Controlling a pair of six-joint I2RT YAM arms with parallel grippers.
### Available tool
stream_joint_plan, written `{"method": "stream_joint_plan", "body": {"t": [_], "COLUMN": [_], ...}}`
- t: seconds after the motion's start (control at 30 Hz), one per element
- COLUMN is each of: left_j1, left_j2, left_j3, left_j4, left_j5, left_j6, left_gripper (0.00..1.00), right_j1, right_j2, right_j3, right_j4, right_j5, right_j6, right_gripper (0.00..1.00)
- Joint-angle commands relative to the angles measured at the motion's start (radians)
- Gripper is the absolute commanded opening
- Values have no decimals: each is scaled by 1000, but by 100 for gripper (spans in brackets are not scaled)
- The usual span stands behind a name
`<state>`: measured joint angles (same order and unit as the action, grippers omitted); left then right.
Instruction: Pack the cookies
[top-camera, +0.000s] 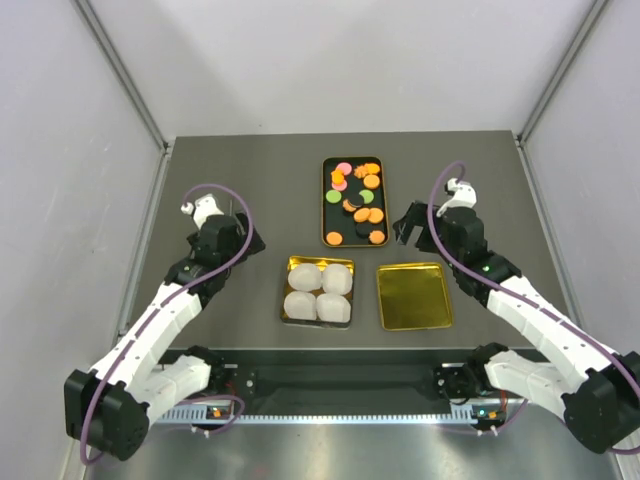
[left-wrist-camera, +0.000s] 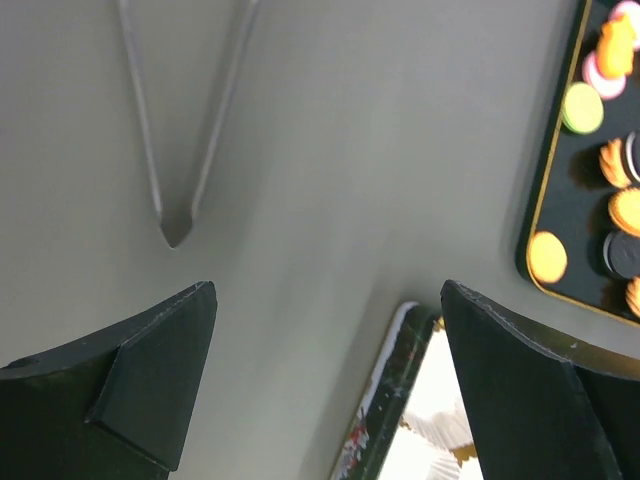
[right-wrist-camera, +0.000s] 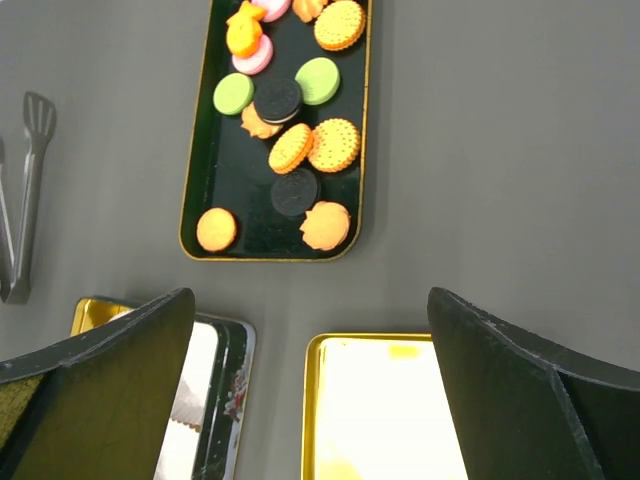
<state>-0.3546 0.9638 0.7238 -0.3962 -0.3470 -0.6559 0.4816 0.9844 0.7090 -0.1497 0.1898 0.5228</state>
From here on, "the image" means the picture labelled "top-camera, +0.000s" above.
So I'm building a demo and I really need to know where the gold cookie tin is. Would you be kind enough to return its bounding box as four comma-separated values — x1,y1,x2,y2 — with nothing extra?
280,256,356,330

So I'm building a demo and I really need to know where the pink cookie top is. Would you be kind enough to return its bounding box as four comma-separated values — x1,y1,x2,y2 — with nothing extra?
336,162,352,175

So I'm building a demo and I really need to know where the slotted cable duct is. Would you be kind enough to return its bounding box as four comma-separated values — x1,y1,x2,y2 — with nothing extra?
154,403,501,426

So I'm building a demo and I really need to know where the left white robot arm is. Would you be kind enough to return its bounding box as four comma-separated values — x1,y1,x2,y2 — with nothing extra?
63,194,265,465

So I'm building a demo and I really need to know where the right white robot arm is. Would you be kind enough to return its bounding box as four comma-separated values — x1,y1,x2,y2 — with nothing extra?
393,178,639,454

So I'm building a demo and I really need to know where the pink cookie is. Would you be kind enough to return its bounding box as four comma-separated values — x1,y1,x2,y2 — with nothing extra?
336,162,352,175
331,181,348,192

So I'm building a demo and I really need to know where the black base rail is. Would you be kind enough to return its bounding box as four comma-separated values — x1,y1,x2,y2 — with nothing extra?
186,363,492,407

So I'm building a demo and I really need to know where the orange ridged cookie top right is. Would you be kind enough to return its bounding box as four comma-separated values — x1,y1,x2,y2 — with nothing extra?
365,163,381,175

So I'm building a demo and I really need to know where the green cookie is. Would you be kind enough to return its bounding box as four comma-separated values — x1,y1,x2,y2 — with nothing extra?
325,189,342,204
359,189,375,205

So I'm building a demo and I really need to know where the black round cookie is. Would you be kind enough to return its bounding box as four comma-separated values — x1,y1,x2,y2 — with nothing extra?
355,222,375,238
346,193,364,210

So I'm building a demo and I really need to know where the green cookie left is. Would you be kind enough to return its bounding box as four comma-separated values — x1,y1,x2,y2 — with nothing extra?
325,189,342,204

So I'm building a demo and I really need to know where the white paper cup top left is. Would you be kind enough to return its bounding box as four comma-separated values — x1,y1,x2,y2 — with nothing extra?
287,263,322,292

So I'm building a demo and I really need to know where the white paper cup top right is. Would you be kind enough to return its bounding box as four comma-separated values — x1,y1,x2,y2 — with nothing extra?
322,263,353,296

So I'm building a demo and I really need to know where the pink cookie lower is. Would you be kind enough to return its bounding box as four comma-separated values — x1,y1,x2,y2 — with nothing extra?
331,181,348,192

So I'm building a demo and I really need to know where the orange cookie upper right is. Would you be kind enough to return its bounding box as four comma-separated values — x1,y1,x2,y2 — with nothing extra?
363,174,380,190

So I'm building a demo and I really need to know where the white paper cup bottom left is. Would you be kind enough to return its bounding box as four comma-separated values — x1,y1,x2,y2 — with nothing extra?
283,291,317,321

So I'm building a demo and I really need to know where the orange round cookie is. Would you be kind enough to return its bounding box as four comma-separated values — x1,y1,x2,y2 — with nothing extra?
353,208,370,223

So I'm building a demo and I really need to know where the orange cookie bottom right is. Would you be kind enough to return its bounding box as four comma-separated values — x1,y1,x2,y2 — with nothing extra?
368,230,386,245

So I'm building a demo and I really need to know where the gold tin lid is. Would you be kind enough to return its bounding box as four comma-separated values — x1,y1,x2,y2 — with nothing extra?
376,262,454,332

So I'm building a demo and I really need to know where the green cookie right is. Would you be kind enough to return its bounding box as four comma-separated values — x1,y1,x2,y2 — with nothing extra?
359,189,375,205

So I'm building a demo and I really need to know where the orange cookie middle right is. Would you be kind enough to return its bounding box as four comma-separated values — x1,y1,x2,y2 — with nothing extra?
368,208,385,224

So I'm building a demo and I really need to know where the orange cookie upper left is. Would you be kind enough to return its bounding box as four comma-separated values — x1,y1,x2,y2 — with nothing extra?
331,170,345,185

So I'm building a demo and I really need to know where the black cookie tray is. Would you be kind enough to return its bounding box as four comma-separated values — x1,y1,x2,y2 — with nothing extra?
321,156,390,248

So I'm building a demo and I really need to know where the orange cookie bottom left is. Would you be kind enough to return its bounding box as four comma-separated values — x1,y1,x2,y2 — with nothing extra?
325,231,343,246

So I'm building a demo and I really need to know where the white paper cup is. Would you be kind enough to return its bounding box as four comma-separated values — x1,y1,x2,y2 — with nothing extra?
322,263,353,296
316,293,351,324
287,263,322,292
283,291,317,321

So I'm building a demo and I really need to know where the white paper cup bottom right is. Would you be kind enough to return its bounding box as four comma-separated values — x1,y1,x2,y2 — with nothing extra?
316,293,351,324

